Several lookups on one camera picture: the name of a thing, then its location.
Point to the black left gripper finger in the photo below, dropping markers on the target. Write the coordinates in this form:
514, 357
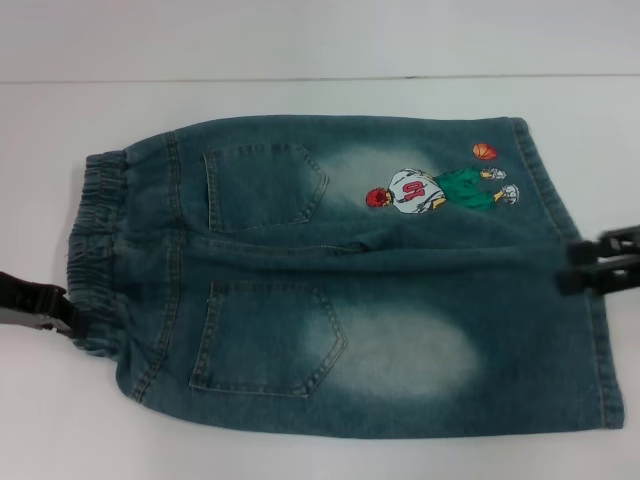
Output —
66, 317

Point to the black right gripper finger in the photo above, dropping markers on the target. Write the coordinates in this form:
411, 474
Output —
585, 249
582, 284

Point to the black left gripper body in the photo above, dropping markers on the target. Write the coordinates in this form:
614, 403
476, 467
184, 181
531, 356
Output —
25, 300

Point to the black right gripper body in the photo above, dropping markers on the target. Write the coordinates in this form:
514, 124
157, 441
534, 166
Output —
627, 260

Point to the blue denim shorts with print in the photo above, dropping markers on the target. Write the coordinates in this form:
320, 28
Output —
380, 300

